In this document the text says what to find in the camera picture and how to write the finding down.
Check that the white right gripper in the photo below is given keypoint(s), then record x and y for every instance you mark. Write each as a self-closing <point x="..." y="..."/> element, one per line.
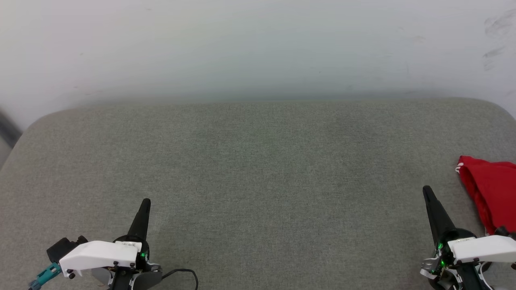
<point x="483" y="249"/>

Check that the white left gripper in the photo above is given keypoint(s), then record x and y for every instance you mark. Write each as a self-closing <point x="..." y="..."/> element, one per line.
<point x="100" y="253"/>

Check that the red and white garment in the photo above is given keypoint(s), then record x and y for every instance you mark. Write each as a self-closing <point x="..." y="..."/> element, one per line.
<point x="494" y="189"/>

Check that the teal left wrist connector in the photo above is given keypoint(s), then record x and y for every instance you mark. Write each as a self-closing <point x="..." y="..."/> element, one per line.
<point x="45" y="276"/>

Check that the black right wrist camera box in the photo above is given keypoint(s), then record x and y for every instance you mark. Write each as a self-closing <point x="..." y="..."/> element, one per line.
<point x="503" y="231"/>

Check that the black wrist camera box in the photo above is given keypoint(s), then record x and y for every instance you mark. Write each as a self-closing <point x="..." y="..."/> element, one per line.
<point x="503" y="231"/>
<point x="62" y="247"/>

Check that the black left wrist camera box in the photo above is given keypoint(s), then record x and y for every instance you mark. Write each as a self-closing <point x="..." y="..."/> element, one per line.
<point x="62" y="247"/>

